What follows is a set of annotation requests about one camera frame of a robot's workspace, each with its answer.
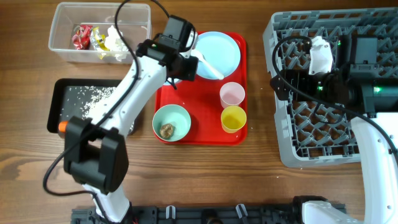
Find white tissue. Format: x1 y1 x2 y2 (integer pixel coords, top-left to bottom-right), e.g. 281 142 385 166
104 25 128 62

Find green bowl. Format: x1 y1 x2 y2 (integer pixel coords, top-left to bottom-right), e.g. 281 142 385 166
152 104 192 142

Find yellow clear candy wrapper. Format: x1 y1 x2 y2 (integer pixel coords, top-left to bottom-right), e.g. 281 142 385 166
90 27 110 60

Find brown food scrap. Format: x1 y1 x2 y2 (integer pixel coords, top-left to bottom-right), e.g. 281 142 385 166
159 123 174 139

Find white rice grains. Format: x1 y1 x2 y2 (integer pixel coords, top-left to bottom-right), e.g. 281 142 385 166
59 86 116 122

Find orange carrot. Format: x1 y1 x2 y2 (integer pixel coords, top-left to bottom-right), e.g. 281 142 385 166
58 121 68 133

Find light blue bowl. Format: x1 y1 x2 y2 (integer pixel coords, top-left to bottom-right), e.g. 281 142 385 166
164 78 181 85

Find red snack wrapper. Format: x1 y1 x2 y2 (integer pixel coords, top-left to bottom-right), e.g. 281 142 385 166
72 25 93 50

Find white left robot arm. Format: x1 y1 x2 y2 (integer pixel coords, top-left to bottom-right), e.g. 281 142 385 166
63 16 198 223

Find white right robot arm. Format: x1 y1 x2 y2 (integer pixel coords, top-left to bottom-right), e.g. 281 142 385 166
271 35 397 223

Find grey dishwasher rack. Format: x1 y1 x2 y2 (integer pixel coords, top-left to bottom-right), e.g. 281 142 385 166
262 7 397 167

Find clear plastic waste bin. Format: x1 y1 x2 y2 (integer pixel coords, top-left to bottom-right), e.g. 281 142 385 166
48 2 152 64

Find black food waste tray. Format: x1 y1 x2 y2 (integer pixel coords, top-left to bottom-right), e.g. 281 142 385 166
47 78 121 134

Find white plastic spoon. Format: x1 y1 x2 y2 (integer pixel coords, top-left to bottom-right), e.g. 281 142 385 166
191 49 224 80

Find light blue plate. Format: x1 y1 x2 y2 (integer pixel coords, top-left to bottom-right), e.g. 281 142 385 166
195 31 241 78

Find pink plastic cup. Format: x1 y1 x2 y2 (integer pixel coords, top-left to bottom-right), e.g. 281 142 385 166
220 82 246 108

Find red plastic tray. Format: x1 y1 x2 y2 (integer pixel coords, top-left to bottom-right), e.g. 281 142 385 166
155 32 248 146

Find yellow plastic cup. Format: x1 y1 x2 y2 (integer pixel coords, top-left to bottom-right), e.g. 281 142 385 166
221 106 247 133

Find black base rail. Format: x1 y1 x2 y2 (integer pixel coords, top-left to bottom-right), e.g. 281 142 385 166
70 203 346 224

